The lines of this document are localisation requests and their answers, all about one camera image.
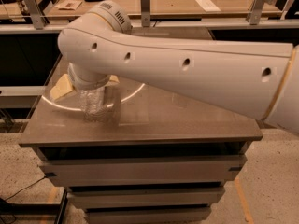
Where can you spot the grey drawer cabinet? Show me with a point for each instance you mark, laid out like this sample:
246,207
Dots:
149,157

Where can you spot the clear plastic water bottle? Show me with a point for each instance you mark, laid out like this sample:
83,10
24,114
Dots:
92,104

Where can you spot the metal bracket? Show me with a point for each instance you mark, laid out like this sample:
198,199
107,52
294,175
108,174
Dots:
35,14
255,12
145,12

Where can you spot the brown paper note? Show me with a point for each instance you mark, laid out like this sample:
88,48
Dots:
69,5

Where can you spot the metal bracket middle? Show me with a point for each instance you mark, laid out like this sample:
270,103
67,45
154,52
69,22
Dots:
145,12

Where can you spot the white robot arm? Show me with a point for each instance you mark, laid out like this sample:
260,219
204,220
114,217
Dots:
259,80

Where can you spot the metal bracket left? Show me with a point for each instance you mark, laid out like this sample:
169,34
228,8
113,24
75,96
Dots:
35,14

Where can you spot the small paper card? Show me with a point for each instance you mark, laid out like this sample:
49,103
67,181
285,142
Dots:
208,5

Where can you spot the metal bracket right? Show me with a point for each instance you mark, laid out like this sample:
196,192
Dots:
255,12

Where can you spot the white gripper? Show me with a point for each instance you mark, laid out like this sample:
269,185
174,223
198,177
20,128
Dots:
88,84

